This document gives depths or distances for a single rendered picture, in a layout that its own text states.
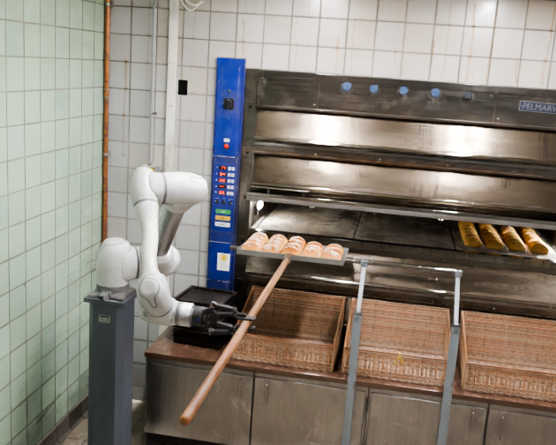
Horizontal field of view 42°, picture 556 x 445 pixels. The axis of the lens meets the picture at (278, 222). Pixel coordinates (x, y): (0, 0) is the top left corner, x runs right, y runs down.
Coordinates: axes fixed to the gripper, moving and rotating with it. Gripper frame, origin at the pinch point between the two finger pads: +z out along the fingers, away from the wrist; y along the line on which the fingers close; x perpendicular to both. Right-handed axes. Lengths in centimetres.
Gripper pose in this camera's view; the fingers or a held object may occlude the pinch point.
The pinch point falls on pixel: (246, 322)
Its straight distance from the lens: 274.1
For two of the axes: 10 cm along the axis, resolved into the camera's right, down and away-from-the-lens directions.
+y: -0.8, 9.7, 2.2
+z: 9.8, 1.1, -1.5
